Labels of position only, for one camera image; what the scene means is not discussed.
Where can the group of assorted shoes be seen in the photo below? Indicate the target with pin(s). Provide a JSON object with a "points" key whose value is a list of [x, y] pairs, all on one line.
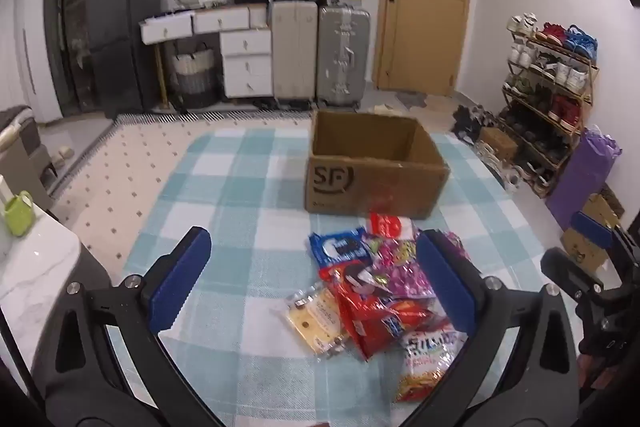
{"points": [[565, 74]]}

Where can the purple bag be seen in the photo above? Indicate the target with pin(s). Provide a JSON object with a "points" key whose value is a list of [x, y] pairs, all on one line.
{"points": [[580, 177]]}

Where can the clear yellow cake packet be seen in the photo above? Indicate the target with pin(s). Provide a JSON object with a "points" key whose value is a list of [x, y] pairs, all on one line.
{"points": [[312, 317]]}

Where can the silver suitcase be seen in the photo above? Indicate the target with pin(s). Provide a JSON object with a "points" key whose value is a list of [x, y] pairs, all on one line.
{"points": [[342, 57]]}

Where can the green cup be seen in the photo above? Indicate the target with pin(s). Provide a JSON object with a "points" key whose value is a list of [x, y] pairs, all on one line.
{"points": [[17, 217]]}

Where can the tan wooden door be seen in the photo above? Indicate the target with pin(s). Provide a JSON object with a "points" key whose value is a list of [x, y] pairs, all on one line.
{"points": [[425, 32]]}

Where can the dark grey fridge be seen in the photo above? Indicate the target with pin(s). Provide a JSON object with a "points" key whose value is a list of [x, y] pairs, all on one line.
{"points": [[120, 32]]}

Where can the orange red snack packet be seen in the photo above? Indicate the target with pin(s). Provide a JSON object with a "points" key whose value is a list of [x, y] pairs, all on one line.
{"points": [[417, 384]]}

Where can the blue cookie packet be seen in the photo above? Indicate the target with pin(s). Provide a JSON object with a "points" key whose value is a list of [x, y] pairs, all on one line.
{"points": [[335, 249]]}

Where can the dark glass cabinet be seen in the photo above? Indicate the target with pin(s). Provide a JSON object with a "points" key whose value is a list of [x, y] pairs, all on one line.
{"points": [[65, 32]]}

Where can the magenta flowered snack packet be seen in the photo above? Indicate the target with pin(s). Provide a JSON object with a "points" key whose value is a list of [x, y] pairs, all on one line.
{"points": [[400, 269]]}

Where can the white marble table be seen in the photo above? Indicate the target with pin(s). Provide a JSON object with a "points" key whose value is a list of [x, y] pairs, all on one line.
{"points": [[35, 267]]}

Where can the dark grey side cabinet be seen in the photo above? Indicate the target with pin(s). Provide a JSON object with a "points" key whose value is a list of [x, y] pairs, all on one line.
{"points": [[22, 157]]}

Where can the grey white woven basket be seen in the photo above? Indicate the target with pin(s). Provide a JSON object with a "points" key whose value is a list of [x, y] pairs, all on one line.
{"points": [[195, 77]]}

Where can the pile of loose sneakers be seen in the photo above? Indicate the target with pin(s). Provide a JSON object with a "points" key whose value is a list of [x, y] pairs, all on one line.
{"points": [[470, 122]]}

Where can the white vanity desk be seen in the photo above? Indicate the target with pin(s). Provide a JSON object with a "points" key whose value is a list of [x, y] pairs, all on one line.
{"points": [[245, 67]]}

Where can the pale house slipper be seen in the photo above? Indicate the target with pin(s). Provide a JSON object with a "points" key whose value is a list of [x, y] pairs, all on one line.
{"points": [[57, 161], [67, 152]]}

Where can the large red snack packet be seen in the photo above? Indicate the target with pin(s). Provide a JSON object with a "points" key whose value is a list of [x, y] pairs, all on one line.
{"points": [[375, 322]]}

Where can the teal checkered tablecloth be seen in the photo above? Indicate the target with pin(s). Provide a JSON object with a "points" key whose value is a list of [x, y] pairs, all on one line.
{"points": [[240, 207]]}

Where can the white ribbed bin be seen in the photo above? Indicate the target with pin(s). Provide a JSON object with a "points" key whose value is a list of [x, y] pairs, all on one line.
{"points": [[259, 17]]}

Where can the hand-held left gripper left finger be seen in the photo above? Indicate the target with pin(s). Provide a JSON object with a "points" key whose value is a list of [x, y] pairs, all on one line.
{"points": [[180, 277]]}

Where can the grey fluffy door mat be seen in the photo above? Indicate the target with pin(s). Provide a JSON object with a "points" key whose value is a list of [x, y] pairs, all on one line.
{"points": [[412, 99]]}

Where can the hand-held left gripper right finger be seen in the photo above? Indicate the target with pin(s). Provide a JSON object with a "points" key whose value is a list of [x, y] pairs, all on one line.
{"points": [[445, 277]]}

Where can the small brown cardboard box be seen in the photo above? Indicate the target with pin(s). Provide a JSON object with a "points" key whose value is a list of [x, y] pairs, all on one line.
{"points": [[500, 143]]}

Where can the beige suitcase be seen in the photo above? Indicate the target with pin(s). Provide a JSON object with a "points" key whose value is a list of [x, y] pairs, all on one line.
{"points": [[295, 52]]}

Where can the white colourful candy packet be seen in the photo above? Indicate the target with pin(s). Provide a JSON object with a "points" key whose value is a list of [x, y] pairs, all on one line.
{"points": [[427, 349]]}

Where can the red white snack packet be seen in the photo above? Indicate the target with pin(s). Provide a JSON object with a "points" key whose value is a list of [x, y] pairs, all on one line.
{"points": [[387, 225]]}

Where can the cream dotted rug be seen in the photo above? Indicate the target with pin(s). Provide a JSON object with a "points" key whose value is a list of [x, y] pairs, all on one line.
{"points": [[125, 167]]}

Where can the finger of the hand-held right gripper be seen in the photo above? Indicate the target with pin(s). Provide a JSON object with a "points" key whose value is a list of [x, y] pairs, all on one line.
{"points": [[565, 267], [592, 227]]}

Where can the white tall cabinet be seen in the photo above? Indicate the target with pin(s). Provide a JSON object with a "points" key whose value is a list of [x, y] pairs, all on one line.
{"points": [[35, 57]]}

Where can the brown printed cardboard box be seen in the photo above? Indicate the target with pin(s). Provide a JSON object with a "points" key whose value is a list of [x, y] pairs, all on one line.
{"points": [[590, 252]]}

